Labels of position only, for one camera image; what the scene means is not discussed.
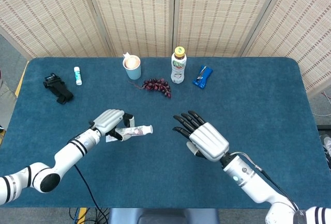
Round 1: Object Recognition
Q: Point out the blue tablecloth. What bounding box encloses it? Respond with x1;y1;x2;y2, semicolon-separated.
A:
0;57;325;209

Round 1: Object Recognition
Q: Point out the grey shoe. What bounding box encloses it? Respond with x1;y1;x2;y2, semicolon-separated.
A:
320;135;331;157

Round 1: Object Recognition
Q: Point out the cream object inside cup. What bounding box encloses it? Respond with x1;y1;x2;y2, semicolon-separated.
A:
123;52;140;69

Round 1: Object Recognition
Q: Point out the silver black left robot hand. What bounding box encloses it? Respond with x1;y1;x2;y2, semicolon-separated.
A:
88;109;135;142

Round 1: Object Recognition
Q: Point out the white floral toothpaste tube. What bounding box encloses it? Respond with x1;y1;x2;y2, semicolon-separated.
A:
105;124;154;143

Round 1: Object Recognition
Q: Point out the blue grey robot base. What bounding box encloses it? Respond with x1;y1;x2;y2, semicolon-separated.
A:
108;207;220;224

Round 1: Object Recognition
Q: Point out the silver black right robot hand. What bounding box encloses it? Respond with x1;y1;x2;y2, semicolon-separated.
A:
172;110;230;162

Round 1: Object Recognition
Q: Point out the small white green bottle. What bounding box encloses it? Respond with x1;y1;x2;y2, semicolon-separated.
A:
73;66;83;86

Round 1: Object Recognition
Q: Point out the black strap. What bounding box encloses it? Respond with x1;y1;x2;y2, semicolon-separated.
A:
42;72;74;105

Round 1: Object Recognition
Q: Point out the blue clip tool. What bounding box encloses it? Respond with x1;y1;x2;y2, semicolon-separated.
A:
192;65;214;89

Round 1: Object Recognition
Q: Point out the yellow-capped white drink bottle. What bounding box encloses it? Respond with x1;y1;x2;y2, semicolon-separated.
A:
170;46;187;84

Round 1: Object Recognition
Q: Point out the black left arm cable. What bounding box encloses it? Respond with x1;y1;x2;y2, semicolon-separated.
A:
67;137;107;224

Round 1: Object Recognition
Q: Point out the light blue cup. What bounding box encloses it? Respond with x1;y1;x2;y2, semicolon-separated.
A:
122;55;142;81

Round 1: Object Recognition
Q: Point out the white floor cable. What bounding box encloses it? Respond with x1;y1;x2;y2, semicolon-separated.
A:
312;92;331;117

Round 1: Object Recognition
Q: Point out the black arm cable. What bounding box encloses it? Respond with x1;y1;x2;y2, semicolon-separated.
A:
232;152;300;212
67;137;107;224

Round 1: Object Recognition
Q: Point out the red grape bunch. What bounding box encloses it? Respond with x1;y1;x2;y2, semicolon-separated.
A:
128;78;172;99

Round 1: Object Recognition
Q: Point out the woven bamboo screen panel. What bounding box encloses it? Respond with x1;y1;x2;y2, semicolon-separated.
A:
174;0;285;58
240;0;331;98
0;0;116;59
82;0;179;58

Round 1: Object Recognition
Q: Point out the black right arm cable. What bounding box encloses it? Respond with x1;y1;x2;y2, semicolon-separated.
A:
232;152;300;212

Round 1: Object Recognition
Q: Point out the floor cable bundle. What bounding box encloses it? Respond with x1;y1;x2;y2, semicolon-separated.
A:
68;207;111;224

